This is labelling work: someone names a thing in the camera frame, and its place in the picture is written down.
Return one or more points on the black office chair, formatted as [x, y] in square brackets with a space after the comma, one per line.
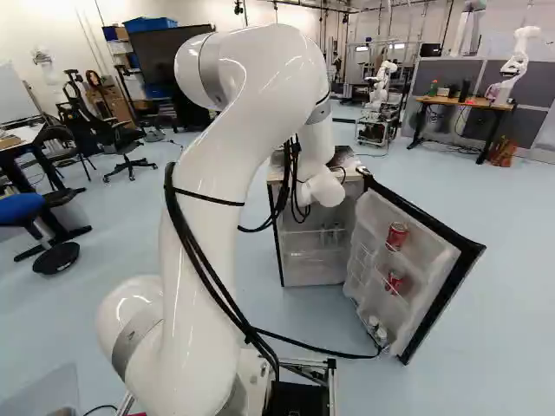
[102, 125]

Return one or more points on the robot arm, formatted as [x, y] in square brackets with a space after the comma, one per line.
[243, 86]

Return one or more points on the black fridge door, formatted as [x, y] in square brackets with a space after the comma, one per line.
[433, 277]

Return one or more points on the small black fridge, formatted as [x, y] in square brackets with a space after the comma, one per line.
[303, 268]

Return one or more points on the red drink can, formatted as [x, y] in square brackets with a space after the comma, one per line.
[396, 282]
[397, 237]

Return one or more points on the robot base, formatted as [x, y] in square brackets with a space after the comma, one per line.
[299, 394]

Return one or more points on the clear bottle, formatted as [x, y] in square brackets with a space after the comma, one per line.
[337, 235]
[325, 236]

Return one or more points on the wooden table with black legs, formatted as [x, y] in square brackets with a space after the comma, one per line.
[459, 101]

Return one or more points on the blue stool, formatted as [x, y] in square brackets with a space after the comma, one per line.
[21, 208]

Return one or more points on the white robot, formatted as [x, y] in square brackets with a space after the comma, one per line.
[516, 65]
[381, 73]

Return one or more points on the white desk with black legs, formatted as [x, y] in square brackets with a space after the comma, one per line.
[26, 134]

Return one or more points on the black round floor disc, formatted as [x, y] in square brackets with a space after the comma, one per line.
[56, 258]

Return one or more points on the large black screen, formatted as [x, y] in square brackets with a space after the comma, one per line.
[165, 56]

